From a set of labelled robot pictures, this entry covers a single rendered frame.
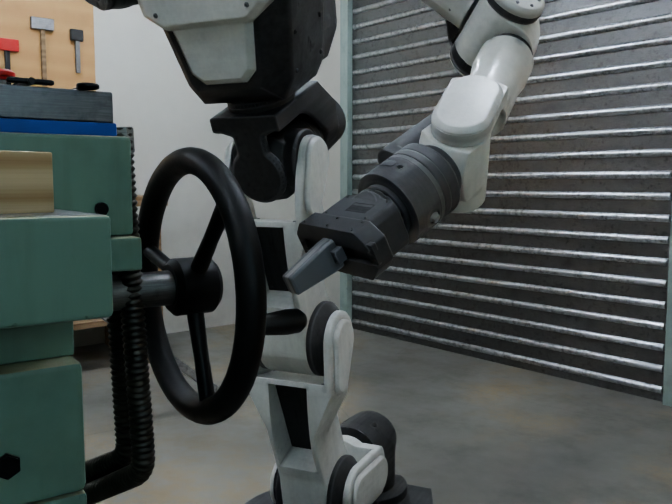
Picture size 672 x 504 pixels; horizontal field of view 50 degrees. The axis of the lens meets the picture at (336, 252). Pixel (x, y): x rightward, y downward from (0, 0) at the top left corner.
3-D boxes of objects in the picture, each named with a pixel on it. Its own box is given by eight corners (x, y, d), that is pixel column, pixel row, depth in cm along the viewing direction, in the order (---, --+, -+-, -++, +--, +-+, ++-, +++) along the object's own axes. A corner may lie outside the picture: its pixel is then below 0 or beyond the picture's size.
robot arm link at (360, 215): (393, 303, 69) (470, 236, 74) (357, 218, 65) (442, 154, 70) (317, 281, 79) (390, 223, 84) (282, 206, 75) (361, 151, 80)
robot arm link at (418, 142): (443, 250, 79) (504, 197, 84) (445, 175, 72) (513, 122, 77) (368, 205, 85) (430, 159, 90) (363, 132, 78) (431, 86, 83)
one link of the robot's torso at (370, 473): (309, 480, 170) (309, 426, 169) (388, 496, 162) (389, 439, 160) (265, 517, 151) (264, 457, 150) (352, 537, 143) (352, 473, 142)
